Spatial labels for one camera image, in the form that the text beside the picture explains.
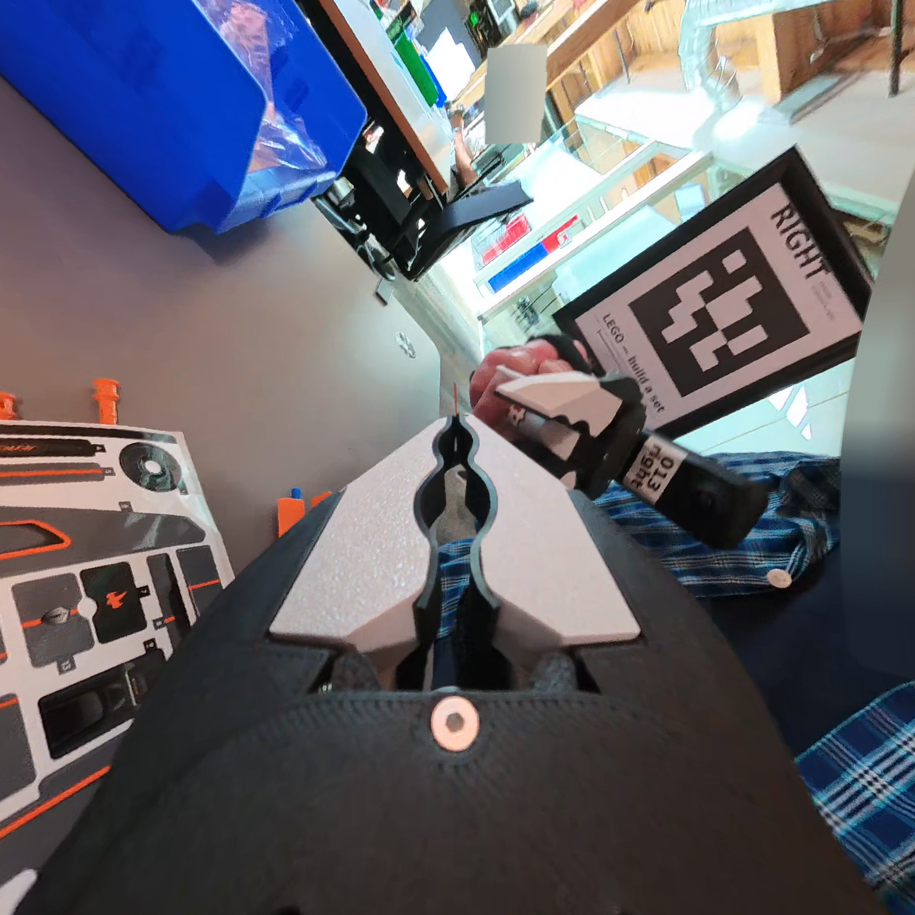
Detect clear plastic bag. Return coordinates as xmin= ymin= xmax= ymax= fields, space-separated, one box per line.
xmin=192 ymin=0 xmax=346 ymax=174

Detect person's right forearm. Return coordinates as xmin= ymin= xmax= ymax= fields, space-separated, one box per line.
xmin=592 ymin=452 xmax=843 ymax=599

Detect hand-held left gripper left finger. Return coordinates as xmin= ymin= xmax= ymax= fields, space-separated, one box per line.
xmin=268 ymin=415 xmax=476 ymax=689

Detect blue plastic bin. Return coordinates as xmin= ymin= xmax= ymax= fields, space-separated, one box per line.
xmin=0 ymin=0 xmax=370 ymax=236

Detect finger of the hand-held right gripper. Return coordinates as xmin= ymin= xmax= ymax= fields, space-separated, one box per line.
xmin=509 ymin=406 xmax=596 ymax=476
xmin=493 ymin=368 xmax=623 ymax=440

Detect orange and blue lego piece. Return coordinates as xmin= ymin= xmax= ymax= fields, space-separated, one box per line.
xmin=276 ymin=487 xmax=334 ymax=539

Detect black office chair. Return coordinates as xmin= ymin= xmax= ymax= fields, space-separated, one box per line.
xmin=313 ymin=127 xmax=535 ymax=281

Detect blue plaid shirt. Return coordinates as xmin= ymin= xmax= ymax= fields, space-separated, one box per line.
xmin=795 ymin=682 xmax=915 ymax=915

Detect person's right hand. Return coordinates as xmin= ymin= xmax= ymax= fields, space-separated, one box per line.
xmin=469 ymin=339 xmax=594 ymax=440

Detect desk with orange edge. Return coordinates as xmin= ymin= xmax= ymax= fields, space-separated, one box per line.
xmin=315 ymin=0 xmax=460 ymax=195

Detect dark navy pants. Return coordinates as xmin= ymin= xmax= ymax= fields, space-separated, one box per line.
xmin=697 ymin=558 xmax=915 ymax=759

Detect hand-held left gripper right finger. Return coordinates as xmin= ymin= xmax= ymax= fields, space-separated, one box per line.
xmin=457 ymin=415 xmax=642 ymax=689

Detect lego sticker sheet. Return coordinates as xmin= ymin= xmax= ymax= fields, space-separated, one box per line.
xmin=0 ymin=420 xmax=236 ymax=824

